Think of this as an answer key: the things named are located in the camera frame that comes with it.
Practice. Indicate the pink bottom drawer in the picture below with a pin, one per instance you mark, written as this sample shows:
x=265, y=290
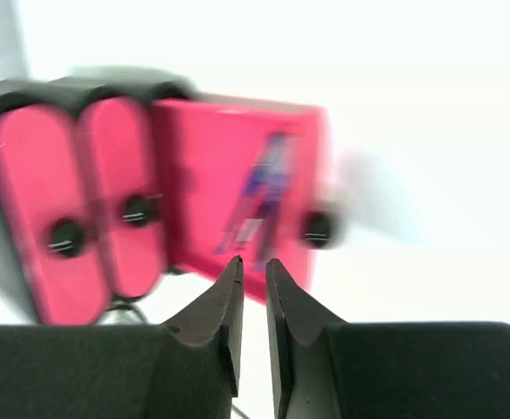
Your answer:
x=205, y=150

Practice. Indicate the black drawer cabinet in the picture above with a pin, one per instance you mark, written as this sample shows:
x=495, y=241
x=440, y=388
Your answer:
x=73, y=95

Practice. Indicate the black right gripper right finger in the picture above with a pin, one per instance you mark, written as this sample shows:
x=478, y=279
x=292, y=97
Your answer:
x=325, y=367

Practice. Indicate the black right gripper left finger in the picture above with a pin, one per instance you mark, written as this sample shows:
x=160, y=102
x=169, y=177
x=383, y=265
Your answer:
x=186, y=367

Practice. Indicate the blue pen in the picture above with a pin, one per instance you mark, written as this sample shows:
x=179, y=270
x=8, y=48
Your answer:
x=272, y=171

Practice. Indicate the black drawer knob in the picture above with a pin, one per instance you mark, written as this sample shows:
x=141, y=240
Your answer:
x=66, y=238
x=139, y=211
x=320, y=229

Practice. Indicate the black middle drawer knob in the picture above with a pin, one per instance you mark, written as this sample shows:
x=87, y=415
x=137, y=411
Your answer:
x=139, y=211

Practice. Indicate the black top drawer knob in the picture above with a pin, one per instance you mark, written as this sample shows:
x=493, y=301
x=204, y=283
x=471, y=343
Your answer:
x=66, y=238

